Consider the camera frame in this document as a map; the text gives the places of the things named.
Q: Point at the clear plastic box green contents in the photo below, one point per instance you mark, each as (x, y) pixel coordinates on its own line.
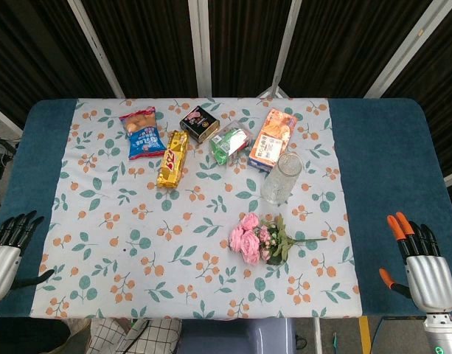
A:
(229, 144)

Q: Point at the white black checked cloth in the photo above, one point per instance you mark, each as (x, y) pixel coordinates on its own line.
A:
(144, 339)

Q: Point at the grey-purple plastic stool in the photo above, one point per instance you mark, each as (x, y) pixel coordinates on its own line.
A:
(236, 337)

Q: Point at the clear textured glass vase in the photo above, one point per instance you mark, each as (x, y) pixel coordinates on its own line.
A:
(281, 180)

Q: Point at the gold biscuit package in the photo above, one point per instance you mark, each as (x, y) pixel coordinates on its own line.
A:
(173, 160)

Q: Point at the black tin box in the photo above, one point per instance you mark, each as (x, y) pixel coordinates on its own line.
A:
(200, 123)

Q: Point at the white floral fruit tablecloth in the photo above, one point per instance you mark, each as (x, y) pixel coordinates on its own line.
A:
(196, 258)

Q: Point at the blue snack bag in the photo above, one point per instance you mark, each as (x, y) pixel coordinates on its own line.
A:
(144, 140)

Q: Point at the teal blue table cover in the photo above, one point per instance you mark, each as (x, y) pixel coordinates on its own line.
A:
(388, 147)

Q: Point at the pink artificial rose bouquet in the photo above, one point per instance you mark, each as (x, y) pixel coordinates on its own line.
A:
(247, 241)

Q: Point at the right silver robot hand orange fingertips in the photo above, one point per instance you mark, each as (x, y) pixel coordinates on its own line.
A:
(430, 280)

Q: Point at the orange carton box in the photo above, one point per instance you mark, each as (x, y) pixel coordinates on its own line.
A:
(271, 140)

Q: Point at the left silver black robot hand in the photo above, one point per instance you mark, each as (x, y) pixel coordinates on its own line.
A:
(4, 265)

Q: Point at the white table leg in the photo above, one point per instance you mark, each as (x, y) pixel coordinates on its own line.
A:
(318, 335)

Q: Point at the grey tripod stand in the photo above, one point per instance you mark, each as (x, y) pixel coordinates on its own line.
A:
(273, 88)

